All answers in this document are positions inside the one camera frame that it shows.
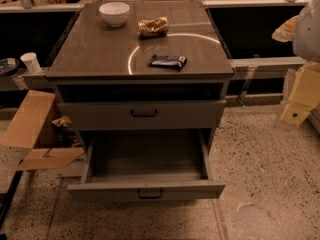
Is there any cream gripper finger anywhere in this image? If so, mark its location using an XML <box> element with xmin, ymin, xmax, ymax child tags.
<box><xmin>279</xmin><ymin>63</ymin><xmax>320</xmax><ymax>127</ymax></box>
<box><xmin>272</xmin><ymin>16</ymin><xmax>298</xmax><ymax>42</ymax></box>

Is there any blue rxbar blueberry bar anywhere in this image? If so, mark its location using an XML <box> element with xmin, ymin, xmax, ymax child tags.
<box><xmin>149</xmin><ymin>54</ymin><xmax>187</xmax><ymax>70</ymax></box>

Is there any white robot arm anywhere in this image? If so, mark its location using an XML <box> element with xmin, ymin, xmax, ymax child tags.
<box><xmin>272</xmin><ymin>0</ymin><xmax>320</xmax><ymax>127</ymax></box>

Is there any closed grey upper drawer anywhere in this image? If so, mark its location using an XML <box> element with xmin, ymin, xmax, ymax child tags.
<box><xmin>59</xmin><ymin>100</ymin><xmax>225</xmax><ymax>131</ymax></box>

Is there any grey drawer cabinet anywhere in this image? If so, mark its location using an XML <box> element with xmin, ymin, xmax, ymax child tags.
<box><xmin>45</xmin><ymin>0</ymin><xmax>235</xmax><ymax>204</ymax></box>

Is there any open grey middle drawer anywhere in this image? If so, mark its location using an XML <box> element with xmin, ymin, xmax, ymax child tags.
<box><xmin>67</xmin><ymin>129</ymin><xmax>225</xmax><ymax>202</ymax></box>

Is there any crumpled gold snack bag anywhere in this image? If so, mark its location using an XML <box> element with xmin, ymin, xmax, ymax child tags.
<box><xmin>137</xmin><ymin>17</ymin><xmax>169</xmax><ymax>38</ymax></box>

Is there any white ceramic bowl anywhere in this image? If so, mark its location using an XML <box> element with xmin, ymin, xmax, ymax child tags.
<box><xmin>99</xmin><ymin>2</ymin><xmax>130</xmax><ymax>27</ymax></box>

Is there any white paper cup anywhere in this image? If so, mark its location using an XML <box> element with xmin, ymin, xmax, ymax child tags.
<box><xmin>20</xmin><ymin>52</ymin><xmax>41</xmax><ymax>73</ymax></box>

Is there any brown cardboard box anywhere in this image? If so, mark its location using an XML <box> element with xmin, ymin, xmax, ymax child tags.
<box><xmin>0</xmin><ymin>90</ymin><xmax>84</xmax><ymax>171</ymax></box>

